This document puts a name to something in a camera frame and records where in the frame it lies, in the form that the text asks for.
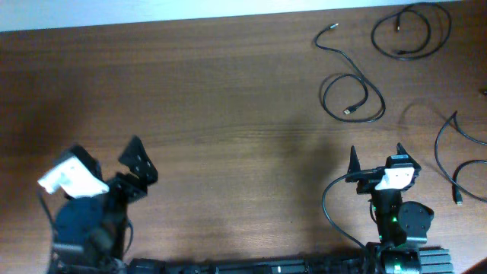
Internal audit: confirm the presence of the black HDMI cable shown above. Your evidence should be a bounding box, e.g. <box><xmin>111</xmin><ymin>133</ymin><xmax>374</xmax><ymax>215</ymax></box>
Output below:
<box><xmin>434</xmin><ymin>88</ymin><xmax>487</xmax><ymax>206</ymax></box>

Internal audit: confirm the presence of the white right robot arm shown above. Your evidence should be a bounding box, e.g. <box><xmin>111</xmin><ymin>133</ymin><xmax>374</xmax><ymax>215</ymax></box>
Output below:
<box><xmin>321</xmin><ymin>144</ymin><xmax>434</xmax><ymax>273</ymax></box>

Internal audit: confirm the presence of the black thin cable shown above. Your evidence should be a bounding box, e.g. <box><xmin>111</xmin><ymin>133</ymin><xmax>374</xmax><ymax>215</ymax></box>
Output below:
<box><xmin>371</xmin><ymin>2</ymin><xmax>453</xmax><ymax>61</ymax></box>

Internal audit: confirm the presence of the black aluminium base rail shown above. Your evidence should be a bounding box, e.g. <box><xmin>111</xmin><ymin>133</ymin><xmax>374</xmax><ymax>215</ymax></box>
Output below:
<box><xmin>123</xmin><ymin>248</ymin><xmax>454</xmax><ymax>274</ymax></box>

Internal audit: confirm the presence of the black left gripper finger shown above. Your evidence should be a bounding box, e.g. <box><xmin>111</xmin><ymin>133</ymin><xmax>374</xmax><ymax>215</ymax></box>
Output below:
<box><xmin>118</xmin><ymin>135</ymin><xmax>158</xmax><ymax>185</ymax></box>
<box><xmin>56</xmin><ymin>144</ymin><xmax>103</xmax><ymax>179</ymax></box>

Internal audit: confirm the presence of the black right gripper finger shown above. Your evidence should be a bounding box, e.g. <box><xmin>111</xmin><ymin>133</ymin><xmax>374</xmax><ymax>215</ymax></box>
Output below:
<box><xmin>396</xmin><ymin>142</ymin><xmax>409</xmax><ymax>157</ymax></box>
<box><xmin>345</xmin><ymin>145</ymin><xmax>361</xmax><ymax>183</ymax></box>

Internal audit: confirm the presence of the black USB cable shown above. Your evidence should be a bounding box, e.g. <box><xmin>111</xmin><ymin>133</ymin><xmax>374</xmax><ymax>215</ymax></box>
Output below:
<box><xmin>314</xmin><ymin>22</ymin><xmax>387</xmax><ymax>124</ymax></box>

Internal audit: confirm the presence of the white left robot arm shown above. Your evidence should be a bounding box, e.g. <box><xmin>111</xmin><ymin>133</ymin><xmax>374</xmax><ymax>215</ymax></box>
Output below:
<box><xmin>38</xmin><ymin>136</ymin><xmax>158</xmax><ymax>273</ymax></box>

